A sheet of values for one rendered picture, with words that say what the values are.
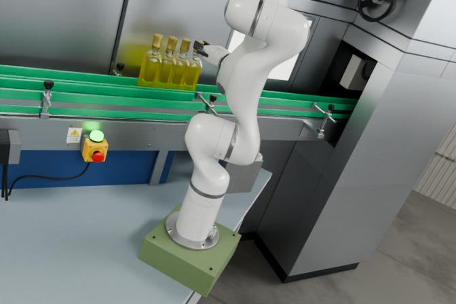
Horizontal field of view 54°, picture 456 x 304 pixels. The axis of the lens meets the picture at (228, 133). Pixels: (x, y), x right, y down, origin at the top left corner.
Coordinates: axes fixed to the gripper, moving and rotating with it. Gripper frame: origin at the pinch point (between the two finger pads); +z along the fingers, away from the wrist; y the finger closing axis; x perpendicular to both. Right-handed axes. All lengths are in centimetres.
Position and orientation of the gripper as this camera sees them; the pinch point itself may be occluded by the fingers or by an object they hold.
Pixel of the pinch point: (201, 46)
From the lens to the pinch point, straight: 177.4
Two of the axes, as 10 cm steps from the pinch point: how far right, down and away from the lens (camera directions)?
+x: -3.1, 8.5, 4.3
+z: -6.6, -5.2, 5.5
